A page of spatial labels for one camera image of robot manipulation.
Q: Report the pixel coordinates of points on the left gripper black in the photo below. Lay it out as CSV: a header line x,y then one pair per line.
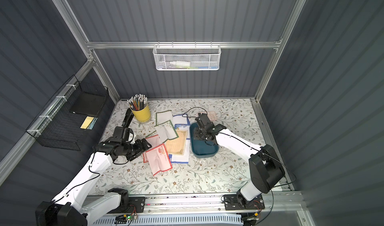
x,y
143,144

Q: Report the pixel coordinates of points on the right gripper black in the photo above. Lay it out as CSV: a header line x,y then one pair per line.
x,y
202,121

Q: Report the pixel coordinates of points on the teal plastic storage box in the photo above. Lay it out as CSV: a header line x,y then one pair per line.
x,y
201,148

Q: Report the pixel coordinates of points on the blue floral paper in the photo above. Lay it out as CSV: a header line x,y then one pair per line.
x,y
182,127
182,159

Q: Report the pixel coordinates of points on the blue bordered stationery paper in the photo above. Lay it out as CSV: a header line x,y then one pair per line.
x,y
181,119

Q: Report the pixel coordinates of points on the beige ornate stationery paper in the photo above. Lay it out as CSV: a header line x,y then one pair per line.
x,y
177,146

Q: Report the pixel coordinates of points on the red bordered stationery paper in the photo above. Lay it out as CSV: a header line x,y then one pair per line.
x,y
154,141

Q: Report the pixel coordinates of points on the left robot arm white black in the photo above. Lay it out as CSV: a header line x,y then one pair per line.
x,y
67,209

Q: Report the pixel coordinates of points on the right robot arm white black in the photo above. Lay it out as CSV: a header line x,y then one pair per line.
x,y
265,168

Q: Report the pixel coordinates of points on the pink calculator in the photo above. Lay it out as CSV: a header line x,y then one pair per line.
x,y
212,115

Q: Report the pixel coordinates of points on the black stapler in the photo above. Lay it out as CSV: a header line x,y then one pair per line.
x,y
128,118

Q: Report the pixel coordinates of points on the yellow pencil cup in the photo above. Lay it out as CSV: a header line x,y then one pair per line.
x,y
143,115

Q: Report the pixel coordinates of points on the yellow sticky note pad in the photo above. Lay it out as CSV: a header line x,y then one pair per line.
x,y
88,123

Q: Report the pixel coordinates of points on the bundle of pencils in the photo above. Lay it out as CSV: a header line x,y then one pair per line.
x,y
137,102

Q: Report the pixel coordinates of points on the black notebook in basket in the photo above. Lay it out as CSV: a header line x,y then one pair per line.
x,y
88,104

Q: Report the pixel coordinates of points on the small green circuit board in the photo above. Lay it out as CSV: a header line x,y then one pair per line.
x,y
125,219

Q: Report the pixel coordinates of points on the black wire wall basket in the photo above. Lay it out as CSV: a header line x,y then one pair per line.
x,y
57,127

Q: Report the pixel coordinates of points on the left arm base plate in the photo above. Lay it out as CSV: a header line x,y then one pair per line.
x,y
136,204

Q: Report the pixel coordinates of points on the white perforated cable tray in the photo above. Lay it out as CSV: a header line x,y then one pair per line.
x,y
174,220

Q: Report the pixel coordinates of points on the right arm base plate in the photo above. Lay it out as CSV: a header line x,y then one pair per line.
x,y
238,202

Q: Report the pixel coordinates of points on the white wire mesh basket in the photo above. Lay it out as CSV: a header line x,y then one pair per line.
x,y
201,58

